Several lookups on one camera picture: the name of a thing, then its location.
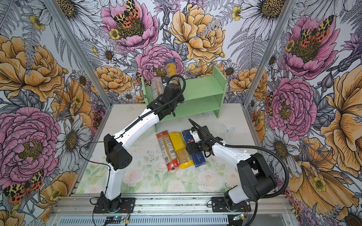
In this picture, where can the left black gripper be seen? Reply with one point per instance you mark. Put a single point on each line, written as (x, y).
(180, 92)

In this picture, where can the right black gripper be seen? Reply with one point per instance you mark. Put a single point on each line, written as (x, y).
(194, 147)

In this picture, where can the blue Barilla spaghetti box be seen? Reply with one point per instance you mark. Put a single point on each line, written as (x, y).
(198, 159)

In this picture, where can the clear grey label spaghetti bag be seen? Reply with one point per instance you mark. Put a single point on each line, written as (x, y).
(157, 87)

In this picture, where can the yellow blue spaghetti bag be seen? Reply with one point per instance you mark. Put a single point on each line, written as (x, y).
(171, 68)

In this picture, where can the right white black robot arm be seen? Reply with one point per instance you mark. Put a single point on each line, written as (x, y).
(256, 179)

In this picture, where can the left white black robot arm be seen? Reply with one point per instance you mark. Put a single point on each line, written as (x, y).
(116, 146)

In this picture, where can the green wooden two-tier shelf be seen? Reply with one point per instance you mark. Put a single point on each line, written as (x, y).
(202, 95)

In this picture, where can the yellow Pastatime spaghetti bag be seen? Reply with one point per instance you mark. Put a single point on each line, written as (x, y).
(179, 146)

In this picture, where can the red white label spaghetti bag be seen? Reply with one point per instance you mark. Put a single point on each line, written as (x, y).
(167, 150)

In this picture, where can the small green circuit board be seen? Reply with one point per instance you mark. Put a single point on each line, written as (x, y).
(114, 220)

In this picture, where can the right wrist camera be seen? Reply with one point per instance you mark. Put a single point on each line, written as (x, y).
(195, 132)

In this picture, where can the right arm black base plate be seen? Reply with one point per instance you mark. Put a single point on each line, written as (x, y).
(223, 204)

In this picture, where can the aluminium front rail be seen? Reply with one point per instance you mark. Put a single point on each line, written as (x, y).
(173, 210)

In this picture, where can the left aluminium corner post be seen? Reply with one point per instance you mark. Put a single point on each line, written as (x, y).
(72, 40)

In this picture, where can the aluminium corner post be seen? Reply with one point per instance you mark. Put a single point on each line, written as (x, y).
(275, 37)
(72, 40)

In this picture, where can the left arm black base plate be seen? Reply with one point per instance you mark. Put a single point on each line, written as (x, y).
(118, 205)

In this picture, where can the right aluminium corner post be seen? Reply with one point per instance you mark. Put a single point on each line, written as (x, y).
(275, 37)

